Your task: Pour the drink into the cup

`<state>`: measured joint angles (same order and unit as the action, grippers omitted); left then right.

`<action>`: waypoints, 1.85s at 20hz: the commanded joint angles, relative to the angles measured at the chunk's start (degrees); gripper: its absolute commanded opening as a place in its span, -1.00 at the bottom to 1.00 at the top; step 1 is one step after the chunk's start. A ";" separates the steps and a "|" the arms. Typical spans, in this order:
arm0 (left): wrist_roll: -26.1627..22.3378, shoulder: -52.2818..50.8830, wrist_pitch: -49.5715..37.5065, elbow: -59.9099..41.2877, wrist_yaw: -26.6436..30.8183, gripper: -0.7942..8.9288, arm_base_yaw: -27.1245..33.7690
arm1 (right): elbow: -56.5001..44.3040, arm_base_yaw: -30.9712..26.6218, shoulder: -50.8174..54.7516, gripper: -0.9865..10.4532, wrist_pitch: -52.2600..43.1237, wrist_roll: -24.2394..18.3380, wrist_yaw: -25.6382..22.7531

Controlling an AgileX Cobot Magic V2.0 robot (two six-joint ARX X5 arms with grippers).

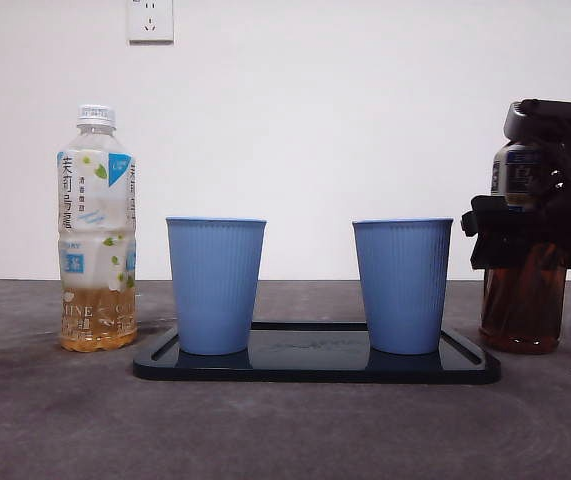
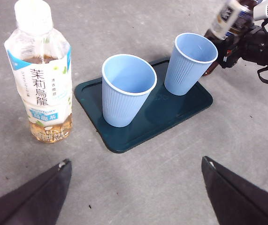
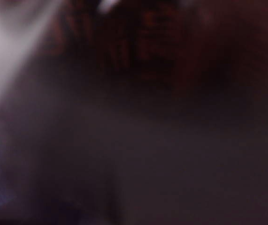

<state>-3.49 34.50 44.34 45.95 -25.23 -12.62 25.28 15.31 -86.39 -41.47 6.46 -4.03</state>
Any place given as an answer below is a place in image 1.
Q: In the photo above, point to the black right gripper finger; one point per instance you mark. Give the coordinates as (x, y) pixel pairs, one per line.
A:
(497, 232)

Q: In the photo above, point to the dark oolong tea bottle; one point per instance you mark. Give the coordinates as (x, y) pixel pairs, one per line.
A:
(522, 305)

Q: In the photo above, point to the clear jasmine tea bottle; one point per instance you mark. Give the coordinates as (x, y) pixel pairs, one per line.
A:
(96, 225)

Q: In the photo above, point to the blue ribbed plastic cup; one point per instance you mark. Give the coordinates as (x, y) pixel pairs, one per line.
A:
(215, 285)
(402, 285)

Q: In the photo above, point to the dark teal flat tray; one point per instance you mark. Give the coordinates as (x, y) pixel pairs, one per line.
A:
(310, 362)

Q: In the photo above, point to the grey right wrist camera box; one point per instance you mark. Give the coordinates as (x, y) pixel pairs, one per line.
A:
(514, 125)

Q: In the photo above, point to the white wall socket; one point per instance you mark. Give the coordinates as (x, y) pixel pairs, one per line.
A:
(150, 20)

